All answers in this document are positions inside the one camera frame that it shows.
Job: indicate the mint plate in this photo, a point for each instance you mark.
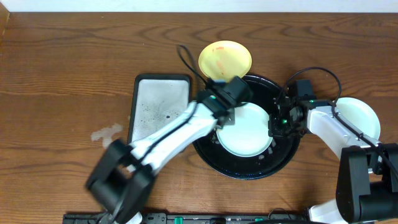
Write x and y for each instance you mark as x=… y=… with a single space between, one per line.
x=249 y=135
x=361 y=115

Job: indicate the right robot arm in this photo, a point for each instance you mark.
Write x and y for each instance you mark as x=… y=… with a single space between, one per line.
x=366 y=189

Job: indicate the black rectangular soap tray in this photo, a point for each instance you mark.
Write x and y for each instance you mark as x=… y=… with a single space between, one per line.
x=157 y=100

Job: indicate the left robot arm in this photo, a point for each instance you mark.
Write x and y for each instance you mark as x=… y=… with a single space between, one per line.
x=125 y=175

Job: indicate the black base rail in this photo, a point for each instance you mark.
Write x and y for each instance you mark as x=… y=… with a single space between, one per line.
x=163 y=218

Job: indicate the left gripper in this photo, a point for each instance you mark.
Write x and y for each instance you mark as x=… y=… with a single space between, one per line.
x=226 y=117

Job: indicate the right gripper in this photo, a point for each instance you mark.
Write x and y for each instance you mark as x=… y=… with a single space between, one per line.
x=274 y=130

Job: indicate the black round tray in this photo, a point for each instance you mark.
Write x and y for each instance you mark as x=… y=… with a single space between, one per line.
x=273 y=159

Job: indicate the yellow plate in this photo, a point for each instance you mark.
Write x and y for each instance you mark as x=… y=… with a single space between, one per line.
x=224 y=60

